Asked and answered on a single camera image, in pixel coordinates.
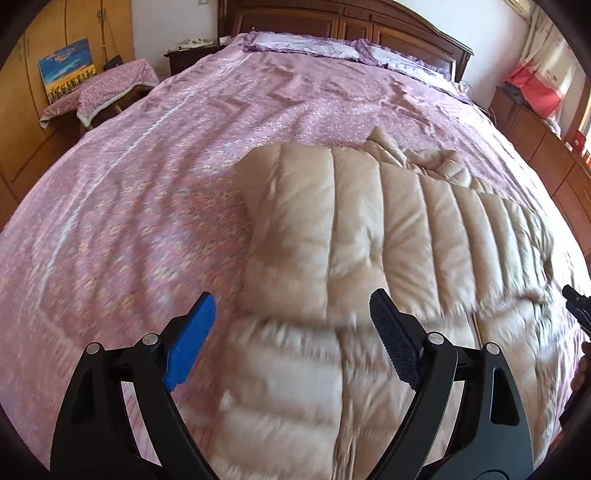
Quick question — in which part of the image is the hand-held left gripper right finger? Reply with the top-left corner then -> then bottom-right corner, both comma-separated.
369,288 -> 536,480

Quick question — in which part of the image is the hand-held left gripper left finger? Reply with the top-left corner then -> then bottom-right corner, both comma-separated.
51,292 -> 218,480

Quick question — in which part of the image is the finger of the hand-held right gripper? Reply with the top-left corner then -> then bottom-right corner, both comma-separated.
562,285 -> 591,334

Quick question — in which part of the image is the beige quilted down coat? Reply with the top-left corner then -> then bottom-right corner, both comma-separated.
217,126 -> 578,480

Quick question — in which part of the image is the person's right hand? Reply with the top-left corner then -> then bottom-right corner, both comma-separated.
570,342 -> 591,393

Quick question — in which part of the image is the brown wooden dresser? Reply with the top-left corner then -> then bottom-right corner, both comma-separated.
489,85 -> 591,241

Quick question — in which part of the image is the pink floral bedspread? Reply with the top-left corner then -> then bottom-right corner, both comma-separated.
0,31 -> 591,467

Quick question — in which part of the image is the red hanging cloth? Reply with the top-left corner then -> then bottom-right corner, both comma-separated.
503,65 -> 566,118

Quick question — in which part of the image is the pale pink curtain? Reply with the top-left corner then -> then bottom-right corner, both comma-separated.
517,14 -> 580,134

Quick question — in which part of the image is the yellow wooden wardrobe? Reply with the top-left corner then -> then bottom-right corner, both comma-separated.
0,0 -> 137,232

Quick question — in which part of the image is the small table with pink cloth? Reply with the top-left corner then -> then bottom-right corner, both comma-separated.
39,60 -> 160,137

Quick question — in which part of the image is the dark wooden nightstand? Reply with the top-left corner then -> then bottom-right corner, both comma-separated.
164,39 -> 227,77

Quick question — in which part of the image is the purple ruffled pillow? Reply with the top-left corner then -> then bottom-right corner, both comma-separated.
362,39 -> 472,100
242,31 -> 363,61

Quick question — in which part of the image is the blue and yellow painting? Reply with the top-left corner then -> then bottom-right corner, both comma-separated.
38,38 -> 98,104

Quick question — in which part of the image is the dark wooden headboard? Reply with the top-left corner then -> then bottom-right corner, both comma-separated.
217,0 -> 474,84

